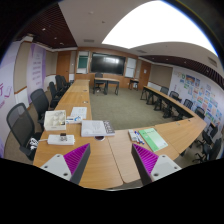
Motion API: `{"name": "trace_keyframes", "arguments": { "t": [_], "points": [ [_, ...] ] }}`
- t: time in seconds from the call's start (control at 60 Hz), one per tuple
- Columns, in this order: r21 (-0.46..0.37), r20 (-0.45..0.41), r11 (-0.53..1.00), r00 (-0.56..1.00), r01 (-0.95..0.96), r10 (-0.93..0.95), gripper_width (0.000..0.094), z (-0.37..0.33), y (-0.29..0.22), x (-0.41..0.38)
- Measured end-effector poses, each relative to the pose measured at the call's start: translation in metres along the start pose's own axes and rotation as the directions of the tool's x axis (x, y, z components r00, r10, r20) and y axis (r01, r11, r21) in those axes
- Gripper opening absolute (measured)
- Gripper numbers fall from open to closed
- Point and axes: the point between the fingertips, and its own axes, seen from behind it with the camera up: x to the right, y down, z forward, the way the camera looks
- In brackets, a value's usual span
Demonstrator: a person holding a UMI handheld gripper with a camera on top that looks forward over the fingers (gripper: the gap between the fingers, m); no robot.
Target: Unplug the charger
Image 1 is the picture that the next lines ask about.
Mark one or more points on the long right wooden table row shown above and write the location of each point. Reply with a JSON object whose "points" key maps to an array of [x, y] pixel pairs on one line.
{"points": [[185, 126]]}

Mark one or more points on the white paper sheet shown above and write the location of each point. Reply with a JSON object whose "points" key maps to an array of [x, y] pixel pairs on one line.
{"points": [[79, 111]]}

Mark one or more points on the white box with cups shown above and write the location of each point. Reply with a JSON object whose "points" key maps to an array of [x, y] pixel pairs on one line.
{"points": [[55, 120]]}

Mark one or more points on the white marker pen box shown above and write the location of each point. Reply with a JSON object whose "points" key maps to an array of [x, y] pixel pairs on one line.
{"points": [[133, 136]]}

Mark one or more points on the white grey book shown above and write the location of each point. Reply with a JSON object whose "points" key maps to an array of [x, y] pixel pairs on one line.
{"points": [[93, 128]]}

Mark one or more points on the white power strip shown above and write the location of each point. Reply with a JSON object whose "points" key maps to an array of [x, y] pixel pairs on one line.
{"points": [[55, 140]]}

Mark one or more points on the green notebook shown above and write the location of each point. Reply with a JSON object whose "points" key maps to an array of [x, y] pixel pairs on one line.
{"points": [[153, 139]]}

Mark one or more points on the black mesh office chair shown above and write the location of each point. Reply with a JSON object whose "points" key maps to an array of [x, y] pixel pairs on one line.
{"points": [[23, 129]]}

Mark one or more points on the black white charger plug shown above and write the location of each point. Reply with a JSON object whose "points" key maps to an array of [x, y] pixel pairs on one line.
{"points": [[63, 137]]}

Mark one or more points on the small white blue box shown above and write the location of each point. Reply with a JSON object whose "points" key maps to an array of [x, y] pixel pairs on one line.
{"points": [[74, 120]]}

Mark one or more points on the large black wall screen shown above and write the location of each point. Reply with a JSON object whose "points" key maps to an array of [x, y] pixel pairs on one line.
{"points": [[104, 63]]}

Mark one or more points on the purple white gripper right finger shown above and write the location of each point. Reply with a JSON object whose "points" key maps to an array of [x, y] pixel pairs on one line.
{"points": [[152, 167]]}

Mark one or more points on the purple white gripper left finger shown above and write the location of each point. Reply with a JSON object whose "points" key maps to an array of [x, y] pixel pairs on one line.
{"points": [[69, 166]]}

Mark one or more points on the dark front desk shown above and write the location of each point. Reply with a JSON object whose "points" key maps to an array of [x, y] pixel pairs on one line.
{"points": [[106, 82]]}

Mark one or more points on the white whiteboard right of screen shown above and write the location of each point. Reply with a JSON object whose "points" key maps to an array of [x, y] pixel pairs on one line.
{"points": [[130, 68]]}

